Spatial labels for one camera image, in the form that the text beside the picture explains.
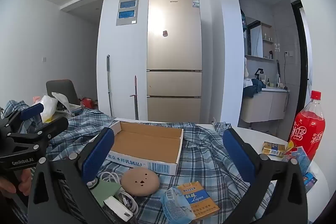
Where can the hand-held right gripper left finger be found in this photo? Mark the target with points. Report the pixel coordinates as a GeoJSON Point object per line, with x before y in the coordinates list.
{"type": "Point", "coordinates": [98, 155]}

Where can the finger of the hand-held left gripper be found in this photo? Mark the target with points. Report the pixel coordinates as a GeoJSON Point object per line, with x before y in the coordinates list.
{"type": "Point", "coordinates": [52, 127]}
{"type": "Point", "coordinates": [32, 111]}

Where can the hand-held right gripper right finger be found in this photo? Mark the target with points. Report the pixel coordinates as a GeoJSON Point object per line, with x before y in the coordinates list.
{"type": "Point", "coordinates": [239, 158]}

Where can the green pouch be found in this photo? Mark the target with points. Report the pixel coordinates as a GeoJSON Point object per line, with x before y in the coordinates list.
{"type": "Point", "coordinates": [107, 188]}

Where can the round beige disc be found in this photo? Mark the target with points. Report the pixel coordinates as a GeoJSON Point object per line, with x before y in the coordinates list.
{"type": "Point", "coordinates": [140, 182]}

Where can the cardboard box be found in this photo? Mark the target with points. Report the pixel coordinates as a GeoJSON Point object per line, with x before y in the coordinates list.
{"type": "Point", "coordinates": [147, 140]}

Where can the blue plastic wrapper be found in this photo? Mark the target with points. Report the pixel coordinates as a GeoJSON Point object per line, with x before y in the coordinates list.
{"type": "Point", "coordinates": [174, 207]}

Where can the person's left hand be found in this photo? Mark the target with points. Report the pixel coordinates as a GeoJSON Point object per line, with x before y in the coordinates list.
{"type": "Point", "coordinates": [25, 182]}

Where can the white yellow plastic bag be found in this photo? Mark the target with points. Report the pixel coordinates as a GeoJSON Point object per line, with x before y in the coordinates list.
{"type": "Point", "coordinates": [48, 107]}

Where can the crumpled white bag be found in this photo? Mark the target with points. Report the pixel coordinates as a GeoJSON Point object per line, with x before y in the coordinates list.
{"type": "Point", "coordinates": [61, 102]}

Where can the gold cigarette pack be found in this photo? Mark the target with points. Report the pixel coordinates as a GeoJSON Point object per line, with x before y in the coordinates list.
{"type": "Point", "coordinates": [273, 149]}

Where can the grey brown chair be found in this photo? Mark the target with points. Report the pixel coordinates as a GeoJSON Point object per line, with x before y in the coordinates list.
{"type": "Point", "coordinates": [61, 90]}

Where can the blue plaid shirt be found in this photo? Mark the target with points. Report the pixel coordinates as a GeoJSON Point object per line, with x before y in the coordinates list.
{"type": "Point", "coordinates": [204, 145]}

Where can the red item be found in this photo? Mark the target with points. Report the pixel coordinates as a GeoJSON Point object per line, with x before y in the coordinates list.
{"type": "Point", "coordinates": [88, 102]}

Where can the orange cigarette pack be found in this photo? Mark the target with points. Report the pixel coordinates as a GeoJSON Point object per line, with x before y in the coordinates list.
{"type": "Point", "coordinates": [199, 197]}

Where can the bathroom vanity cabinet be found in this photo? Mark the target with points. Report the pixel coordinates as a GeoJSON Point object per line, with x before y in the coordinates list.
{"type": "Point", "coordinates": [265, 106]}

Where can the blue snack packet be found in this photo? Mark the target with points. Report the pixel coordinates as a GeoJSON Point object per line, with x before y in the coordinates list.
{"type": "Point", "coordinates": [299, 158]}

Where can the blue clothes on sink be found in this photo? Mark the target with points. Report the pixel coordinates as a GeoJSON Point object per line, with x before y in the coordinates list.
{"type": "Point", "coordinates": [253, 86]}

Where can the small blue packet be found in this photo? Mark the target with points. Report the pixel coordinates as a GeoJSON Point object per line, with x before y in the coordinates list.
{"type": "Point", "coordinates": [309, 179]}

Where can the black faucet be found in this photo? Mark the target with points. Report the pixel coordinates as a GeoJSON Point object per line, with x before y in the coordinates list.
{"type": "Point", "coordinates": [258, 73]}

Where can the gold refrigerator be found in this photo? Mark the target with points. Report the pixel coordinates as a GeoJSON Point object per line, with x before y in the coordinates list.
{"type": "Point", "coordinates": [173, 56]}

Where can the bathroom mirror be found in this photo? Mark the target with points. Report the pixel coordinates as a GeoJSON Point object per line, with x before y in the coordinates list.
{"type": "Point", "coordinates": [253, 37]}

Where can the brown fridge magnet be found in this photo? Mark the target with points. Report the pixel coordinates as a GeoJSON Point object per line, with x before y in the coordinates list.
{"type": "Point", "coordinates": [165, 33]}

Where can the fridge label sticker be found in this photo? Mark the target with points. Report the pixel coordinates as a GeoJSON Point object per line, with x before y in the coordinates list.
{"type": "Point", "coordinates": [195, 1]}

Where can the dark door frame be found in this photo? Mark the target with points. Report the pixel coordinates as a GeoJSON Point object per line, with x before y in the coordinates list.
{"type": "Point", "coordinates": [302, 56]}

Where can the bathroom wall shelf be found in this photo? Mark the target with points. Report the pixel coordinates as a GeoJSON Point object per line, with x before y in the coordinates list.
{"type": "Point", "coordinates": [267, 41]}

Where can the grey wall panel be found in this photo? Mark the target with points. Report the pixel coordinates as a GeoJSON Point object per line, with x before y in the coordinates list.
{"type": "Point", "coordinates": [127, 10]}

